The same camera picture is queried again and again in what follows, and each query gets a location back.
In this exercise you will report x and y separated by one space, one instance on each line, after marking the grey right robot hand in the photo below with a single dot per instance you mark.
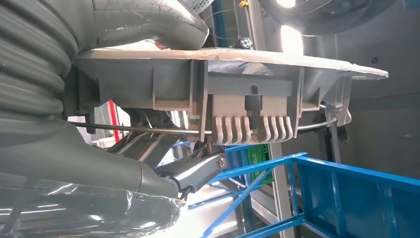
65 184

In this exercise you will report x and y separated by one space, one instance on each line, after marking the green plastic crate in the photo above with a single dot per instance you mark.
259 164

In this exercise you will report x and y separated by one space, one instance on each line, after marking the red barrier belt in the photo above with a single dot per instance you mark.
114 121

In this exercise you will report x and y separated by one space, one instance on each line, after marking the blue metal shelf rack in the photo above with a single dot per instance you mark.
344 203

